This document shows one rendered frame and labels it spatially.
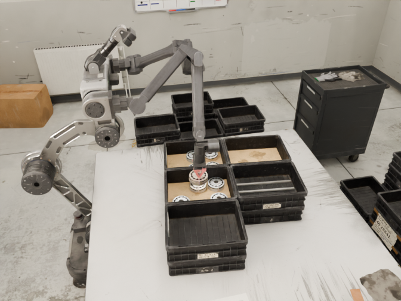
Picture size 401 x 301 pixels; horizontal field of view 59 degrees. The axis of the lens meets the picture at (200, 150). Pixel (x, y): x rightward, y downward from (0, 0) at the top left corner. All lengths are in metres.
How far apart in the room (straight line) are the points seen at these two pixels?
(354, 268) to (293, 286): 0.35
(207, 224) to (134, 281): 0.47
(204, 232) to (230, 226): 0.14
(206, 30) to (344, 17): 1.99
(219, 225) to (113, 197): 0.77
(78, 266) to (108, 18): 3.14
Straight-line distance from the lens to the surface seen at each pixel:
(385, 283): 2.07
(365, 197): 3.19
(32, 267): 3.10
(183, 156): 2.42
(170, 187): 2.18
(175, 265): 1.83
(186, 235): 1.91
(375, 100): 3.62
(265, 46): 5.29
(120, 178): 2.50
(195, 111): 1.79
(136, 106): 1.74
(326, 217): 2.28
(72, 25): 4.86
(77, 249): 2.76
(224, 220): 1.98
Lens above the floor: 2.27
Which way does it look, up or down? 36 degrees down
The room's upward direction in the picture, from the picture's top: 1 degrees counter-clockwise
